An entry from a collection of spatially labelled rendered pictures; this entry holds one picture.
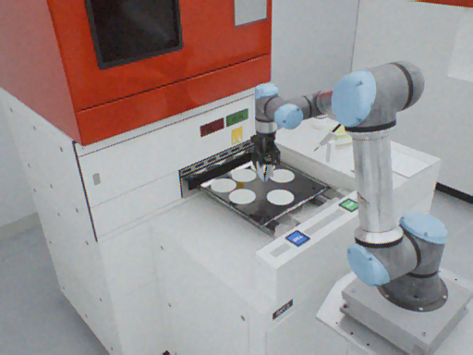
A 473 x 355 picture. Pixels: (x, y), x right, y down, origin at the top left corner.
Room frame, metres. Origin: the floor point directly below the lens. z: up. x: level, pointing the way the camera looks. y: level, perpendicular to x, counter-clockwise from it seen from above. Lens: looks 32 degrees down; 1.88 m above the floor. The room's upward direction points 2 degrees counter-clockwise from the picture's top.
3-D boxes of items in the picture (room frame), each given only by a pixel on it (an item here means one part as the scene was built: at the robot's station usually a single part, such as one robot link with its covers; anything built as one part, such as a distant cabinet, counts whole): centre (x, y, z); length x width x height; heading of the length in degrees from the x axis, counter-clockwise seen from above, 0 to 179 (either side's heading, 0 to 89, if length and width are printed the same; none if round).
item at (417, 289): (0.98, -0.49, 0.95); 0.15 x 0.15 x 0.10
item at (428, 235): (0.98, -0.48, 1.06); 0.13 x 0.12 x 0.14; 117
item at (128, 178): (1.58, 0.19, 1.02); 0.82 x 0.03 x 0.40; 130
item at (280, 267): (1.21, -0.29, 0.89); 0.55 x 0.09 x 0.14; 130
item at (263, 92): (1.42, -0.11, 1.29); 0.09 x 0.08 x 0.11; 27
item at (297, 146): (1.70, -0.46, 0.89); 0.62 x 0.35 x 0.14; 40
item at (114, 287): (1.84, 0.41, 0.41); 0.82 x 0.71 x 0.82; 130
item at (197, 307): (1.50, -0.23, 0.41); 0.97 x 0.64 x 0.82; 130
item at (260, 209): (1.53, -0.11, 0.90); 0.34 x 0.34 x 0.01; 40
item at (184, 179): (1.68, 0.04, 0.89); 0.44 x 0.02 x 0.10; 130
